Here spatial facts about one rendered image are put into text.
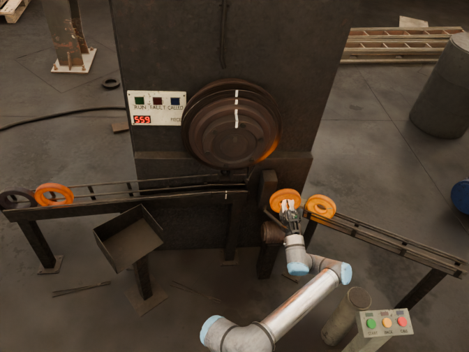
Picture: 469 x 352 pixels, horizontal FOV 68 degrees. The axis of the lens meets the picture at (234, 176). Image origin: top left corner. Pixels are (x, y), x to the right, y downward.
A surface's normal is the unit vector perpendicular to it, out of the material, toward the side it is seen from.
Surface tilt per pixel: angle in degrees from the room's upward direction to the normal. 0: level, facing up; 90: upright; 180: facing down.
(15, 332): 0
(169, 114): 90
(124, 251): 5
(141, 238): 5
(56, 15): 90
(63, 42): 90
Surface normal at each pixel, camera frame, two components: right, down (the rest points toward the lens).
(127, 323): 0.09, -0.70
